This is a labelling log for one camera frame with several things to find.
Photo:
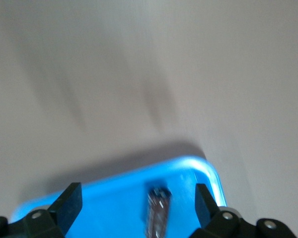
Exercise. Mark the blue plastic tray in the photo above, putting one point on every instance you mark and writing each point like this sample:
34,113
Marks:
114,210

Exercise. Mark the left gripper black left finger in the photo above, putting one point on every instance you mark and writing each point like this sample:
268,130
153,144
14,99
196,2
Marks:
69,205

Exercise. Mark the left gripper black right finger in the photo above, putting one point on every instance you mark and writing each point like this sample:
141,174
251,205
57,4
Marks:
203,205

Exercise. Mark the dark brown capacitor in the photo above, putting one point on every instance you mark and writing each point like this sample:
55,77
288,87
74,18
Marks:
157,213

